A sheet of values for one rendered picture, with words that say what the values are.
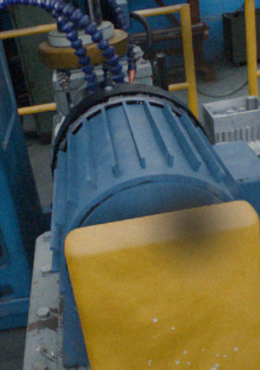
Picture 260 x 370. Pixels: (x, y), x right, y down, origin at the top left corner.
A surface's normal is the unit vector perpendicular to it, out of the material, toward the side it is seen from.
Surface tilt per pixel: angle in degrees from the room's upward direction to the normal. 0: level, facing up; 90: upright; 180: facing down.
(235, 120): 90
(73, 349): 0
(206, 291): 90
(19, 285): 90
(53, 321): 0
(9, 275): 90
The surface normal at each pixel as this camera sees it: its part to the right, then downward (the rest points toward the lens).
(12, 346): -0.14, -0.89
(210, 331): 0.11, 0.42
